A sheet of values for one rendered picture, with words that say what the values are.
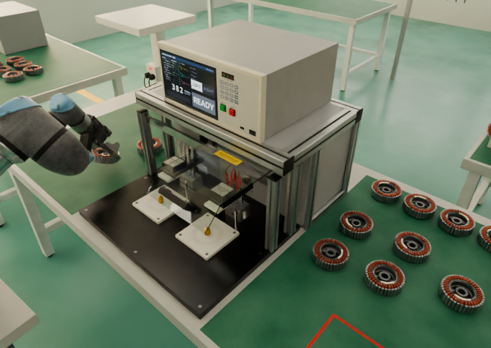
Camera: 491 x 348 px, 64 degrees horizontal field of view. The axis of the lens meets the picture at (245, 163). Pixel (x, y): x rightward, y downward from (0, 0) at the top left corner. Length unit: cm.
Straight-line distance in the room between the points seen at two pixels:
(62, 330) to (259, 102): 154
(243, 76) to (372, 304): 73
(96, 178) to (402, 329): 123
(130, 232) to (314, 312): 65
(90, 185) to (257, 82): 89
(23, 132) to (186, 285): 59
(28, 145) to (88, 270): 139
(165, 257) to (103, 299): 99
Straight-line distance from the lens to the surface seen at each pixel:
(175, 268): 124
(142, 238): 135
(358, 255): 134
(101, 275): 234
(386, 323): 120
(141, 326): 209
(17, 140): 108
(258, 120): 109
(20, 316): 131
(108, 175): 171
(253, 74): 105
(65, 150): 108
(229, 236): 130
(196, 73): 122
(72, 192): 166
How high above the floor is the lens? 170
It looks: 34 degrees down
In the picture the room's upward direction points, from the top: straight up
